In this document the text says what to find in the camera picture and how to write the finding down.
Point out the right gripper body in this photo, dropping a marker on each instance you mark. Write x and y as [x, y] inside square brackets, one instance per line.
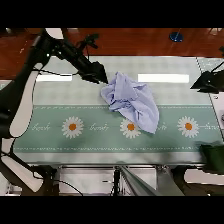
[210, 82]

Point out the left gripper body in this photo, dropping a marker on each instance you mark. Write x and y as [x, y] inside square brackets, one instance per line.
[94, 71]

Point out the light blue shirt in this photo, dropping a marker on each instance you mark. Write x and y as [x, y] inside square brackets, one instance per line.
[133, 100]

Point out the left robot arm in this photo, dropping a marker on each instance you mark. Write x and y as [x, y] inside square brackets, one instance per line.
[20, 90]

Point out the blue round disc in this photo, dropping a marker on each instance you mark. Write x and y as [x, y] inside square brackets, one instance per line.
[176, 36]

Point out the dark green garment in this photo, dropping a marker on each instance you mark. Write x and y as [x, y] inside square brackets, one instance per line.
[213, 158]

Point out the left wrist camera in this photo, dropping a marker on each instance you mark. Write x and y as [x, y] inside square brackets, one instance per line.
[89, 40]

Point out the silver frame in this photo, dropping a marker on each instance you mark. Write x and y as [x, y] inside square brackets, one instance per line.
[140, 186]

